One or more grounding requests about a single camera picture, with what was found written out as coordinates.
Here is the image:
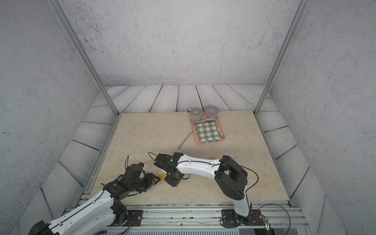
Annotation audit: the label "pink tray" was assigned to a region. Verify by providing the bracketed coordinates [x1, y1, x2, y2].
[191, 118, 225, 145]

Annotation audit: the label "green checkered cloth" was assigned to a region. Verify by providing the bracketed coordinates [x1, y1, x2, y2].
[195, 122, 224, 144]

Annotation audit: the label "metal tongs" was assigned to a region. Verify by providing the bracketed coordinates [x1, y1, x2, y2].
[194, 116, 217, 124]

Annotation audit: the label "aluminium frame post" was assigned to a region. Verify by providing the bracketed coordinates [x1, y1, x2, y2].
[254, 0, 309, 116]
[48, 0, 120, 117]

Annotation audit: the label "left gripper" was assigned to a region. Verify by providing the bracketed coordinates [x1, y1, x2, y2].
[129, 172, 163, 194]

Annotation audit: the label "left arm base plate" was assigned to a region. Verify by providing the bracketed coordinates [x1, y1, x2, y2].
[115, 210, 144, 227]

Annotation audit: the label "purple bowl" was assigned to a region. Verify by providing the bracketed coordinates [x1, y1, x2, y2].
[204, 105, 219, 117]

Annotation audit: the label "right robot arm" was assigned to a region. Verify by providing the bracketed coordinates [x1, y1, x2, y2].
[154, 152, 256, 222]

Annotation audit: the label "left aluminium frame post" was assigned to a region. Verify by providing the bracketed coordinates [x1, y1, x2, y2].
[48, 0, 120, 117]

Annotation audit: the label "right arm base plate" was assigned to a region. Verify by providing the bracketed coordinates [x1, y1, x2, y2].
[221, 210, 265, 228]

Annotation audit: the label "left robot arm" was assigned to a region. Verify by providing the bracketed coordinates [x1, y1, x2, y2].
[29, 171, 161, 235]

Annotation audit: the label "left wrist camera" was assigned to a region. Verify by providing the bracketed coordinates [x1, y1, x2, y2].
[125, 162, 145, 181]

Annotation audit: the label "ribbed grey cup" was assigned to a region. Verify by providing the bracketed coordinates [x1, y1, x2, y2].
[188, 108, 202, 122]

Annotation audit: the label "aluminium front rail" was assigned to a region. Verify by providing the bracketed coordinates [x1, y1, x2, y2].
[98, 203, 311, 235]

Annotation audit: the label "right aluminium frame post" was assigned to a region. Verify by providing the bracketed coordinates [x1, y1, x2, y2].
[254, 0, 309, 116]

